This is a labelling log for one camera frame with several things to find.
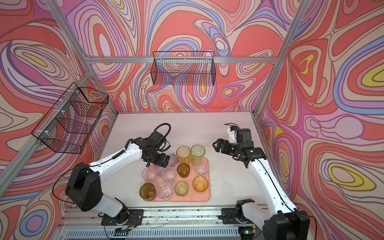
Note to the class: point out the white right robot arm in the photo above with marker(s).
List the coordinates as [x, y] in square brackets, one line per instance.
[283, 220]

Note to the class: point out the clear glass small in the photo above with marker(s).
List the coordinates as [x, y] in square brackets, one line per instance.
[202, 167]

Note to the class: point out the small dark amber glass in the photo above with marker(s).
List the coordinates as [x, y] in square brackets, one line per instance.
[183, 170]

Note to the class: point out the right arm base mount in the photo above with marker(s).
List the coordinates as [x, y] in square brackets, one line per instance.
[235, 215]

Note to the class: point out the black wire basket left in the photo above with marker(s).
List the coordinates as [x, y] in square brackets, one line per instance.
[73, 121]

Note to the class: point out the green glass tumbler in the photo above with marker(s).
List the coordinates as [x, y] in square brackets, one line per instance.
[181, 188]

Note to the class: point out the dark olive dotted glass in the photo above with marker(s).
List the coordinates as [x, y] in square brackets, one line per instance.
[148, 192]

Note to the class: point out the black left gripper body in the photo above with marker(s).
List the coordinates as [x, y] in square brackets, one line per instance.
[158, 159]

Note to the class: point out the blue textured tall glass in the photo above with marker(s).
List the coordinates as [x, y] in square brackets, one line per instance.
[173, 161]

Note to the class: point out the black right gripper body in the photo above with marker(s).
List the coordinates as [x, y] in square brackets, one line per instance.
[234, 149]

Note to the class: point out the yellow tall glass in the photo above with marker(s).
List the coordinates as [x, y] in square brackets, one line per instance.
[183, 154]

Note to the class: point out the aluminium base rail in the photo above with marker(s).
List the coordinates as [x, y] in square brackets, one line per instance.
[162, 223]

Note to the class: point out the black wire basket back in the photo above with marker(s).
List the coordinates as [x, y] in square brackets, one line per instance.
[183, 68]

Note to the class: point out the black wire basket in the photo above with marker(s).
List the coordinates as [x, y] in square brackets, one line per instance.
[73, 121]
[183, 68]

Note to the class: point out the pink plastic tray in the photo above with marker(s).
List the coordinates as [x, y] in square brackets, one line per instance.
[192, 195]

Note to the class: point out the yellow-green tall glass back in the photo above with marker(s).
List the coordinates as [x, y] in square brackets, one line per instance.
[198, 152]

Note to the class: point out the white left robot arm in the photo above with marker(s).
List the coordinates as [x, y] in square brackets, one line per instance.
[84, 187]

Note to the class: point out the clear faceted glass tumbler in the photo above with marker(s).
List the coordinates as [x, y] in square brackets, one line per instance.
[150, 174]

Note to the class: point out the clear glass tumbler front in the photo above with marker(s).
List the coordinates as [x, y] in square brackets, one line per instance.
[165, 191]

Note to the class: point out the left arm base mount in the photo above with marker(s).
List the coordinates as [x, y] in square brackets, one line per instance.
[126, 217]

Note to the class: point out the amber glass tumbler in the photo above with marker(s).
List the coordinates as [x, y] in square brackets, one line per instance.
[200, 183]

